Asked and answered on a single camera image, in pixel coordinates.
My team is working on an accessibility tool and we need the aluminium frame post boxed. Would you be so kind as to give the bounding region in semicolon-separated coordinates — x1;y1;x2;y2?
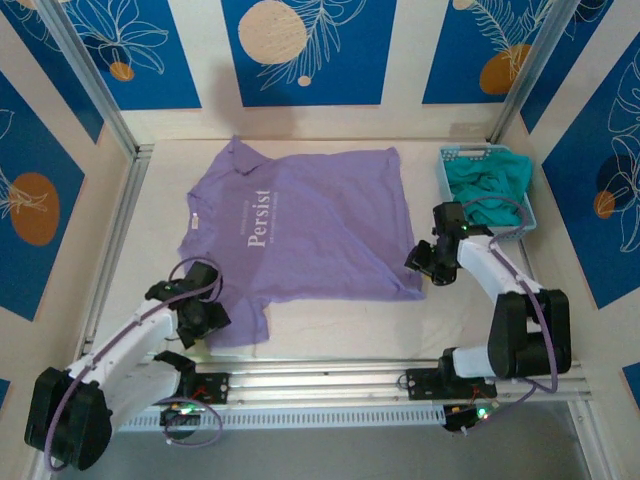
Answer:
34;0;144;159
487;0;589;146

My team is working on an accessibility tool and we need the teal cloth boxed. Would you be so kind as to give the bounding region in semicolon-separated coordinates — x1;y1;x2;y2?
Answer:
444;152;534;226

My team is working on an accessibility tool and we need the purple t-shirt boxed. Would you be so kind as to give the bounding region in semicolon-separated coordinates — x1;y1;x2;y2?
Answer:
178;135;426;351

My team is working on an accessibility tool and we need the light blue plastic basket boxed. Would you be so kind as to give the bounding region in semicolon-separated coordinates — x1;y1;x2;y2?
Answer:
438;144;539;242

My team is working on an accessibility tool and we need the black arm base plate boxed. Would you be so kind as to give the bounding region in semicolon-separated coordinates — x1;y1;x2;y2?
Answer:
405;367;501;402
159;372;231;406

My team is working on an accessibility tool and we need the white slotted cable duct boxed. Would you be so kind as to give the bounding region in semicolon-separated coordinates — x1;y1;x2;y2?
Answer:
117;404;446;432

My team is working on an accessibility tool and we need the black controller board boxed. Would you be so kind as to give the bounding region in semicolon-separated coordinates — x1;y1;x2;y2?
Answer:
159;404;202;442
442;399;497;436

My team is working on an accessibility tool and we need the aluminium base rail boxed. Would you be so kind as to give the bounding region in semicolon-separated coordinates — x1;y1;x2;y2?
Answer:
114;357;586;416

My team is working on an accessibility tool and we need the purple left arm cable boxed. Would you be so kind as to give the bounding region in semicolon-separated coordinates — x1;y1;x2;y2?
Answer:
43;257;225;474

